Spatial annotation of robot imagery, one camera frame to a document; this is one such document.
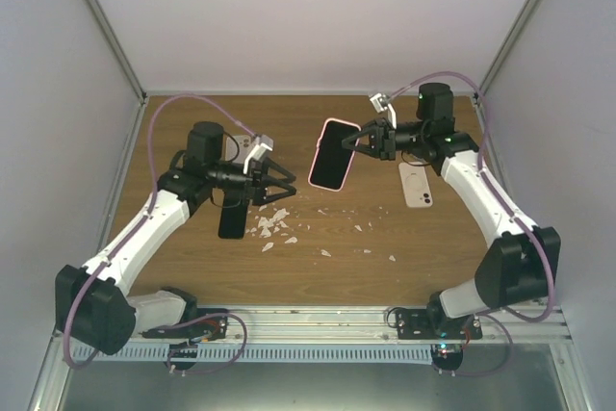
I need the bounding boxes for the cream cased phone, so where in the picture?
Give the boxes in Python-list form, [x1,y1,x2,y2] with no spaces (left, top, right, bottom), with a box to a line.
[398,162,433,209]

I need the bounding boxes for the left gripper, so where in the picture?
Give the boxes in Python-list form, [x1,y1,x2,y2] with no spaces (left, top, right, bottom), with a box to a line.
[209,158,296,206]

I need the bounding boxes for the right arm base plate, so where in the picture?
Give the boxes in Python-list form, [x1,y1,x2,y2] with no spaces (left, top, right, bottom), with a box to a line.
[384,306,483,341]

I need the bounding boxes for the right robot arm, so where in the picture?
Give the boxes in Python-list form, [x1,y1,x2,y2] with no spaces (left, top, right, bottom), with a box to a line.
[342,83,561,339]

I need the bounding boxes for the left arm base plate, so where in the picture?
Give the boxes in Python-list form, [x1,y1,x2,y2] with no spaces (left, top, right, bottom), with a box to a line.
[141,307,228,342]

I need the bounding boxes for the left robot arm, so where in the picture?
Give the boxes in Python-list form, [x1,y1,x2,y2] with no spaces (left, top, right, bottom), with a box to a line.
[55,121,296,355]

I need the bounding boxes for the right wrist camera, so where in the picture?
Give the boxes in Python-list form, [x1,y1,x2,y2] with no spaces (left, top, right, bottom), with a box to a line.
[369,92,398,129]

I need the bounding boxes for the slotted cable duct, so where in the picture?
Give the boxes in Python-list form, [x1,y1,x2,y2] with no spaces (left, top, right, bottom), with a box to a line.
[97,344,432,365]

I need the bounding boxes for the black phone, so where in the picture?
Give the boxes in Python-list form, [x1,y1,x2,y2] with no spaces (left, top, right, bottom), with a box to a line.
[218,192,247,240]

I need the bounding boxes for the white debris pile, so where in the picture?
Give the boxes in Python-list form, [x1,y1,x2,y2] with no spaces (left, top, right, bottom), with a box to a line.
[240,204,299,253]

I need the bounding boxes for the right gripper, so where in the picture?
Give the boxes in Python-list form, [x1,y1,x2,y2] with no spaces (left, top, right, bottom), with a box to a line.
[341,117,428,162]

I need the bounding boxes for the aluminium front rail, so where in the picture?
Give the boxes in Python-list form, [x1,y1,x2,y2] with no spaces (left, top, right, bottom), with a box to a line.
[52,303,574,347]

